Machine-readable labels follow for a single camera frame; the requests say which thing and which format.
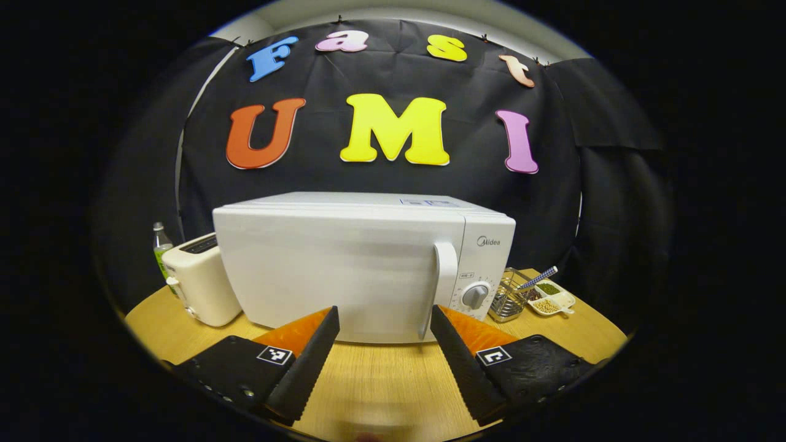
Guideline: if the checked handle spoon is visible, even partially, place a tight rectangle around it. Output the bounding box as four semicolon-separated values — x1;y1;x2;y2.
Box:
516;266;559;290

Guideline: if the metal wire cutlery holder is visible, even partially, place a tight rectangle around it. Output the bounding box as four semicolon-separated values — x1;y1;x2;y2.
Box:
488;268;534;324

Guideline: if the white microwave oven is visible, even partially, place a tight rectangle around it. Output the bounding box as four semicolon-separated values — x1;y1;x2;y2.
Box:
212;192;516;344

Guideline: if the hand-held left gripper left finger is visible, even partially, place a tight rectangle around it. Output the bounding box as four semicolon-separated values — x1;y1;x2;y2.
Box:
163;306;341;425

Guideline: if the divided white bean dish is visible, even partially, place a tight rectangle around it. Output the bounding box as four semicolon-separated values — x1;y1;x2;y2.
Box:
527;279;577;317

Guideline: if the white toaster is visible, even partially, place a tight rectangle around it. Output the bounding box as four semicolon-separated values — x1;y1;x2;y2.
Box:
161;233;243;327

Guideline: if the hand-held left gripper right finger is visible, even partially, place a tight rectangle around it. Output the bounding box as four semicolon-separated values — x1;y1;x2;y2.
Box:
430;304;595;427

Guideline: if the green label drink bottle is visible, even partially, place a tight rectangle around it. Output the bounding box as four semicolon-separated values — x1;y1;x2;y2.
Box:
152;222;179;298

